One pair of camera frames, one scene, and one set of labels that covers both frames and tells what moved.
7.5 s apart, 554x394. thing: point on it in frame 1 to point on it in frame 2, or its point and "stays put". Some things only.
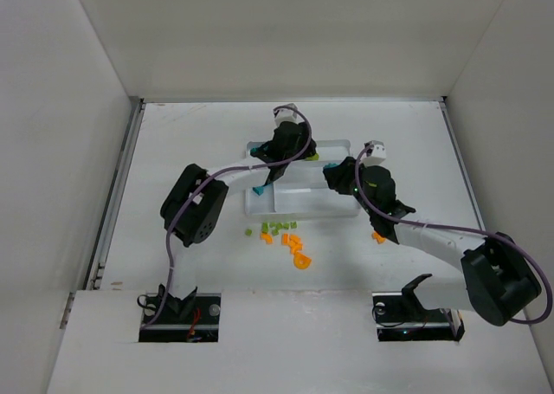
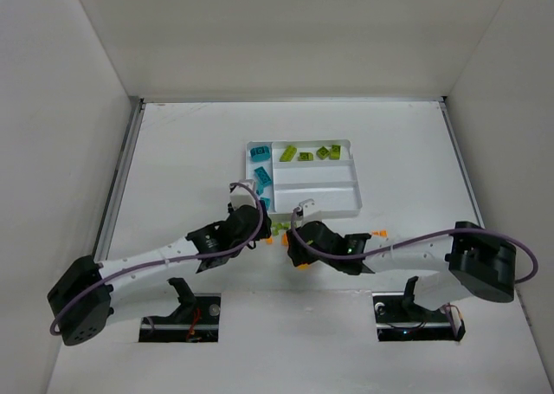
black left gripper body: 272,152 to 264,214
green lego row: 266,227 stays put
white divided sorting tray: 302,189 stays put
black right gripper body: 339,176 to 295,247
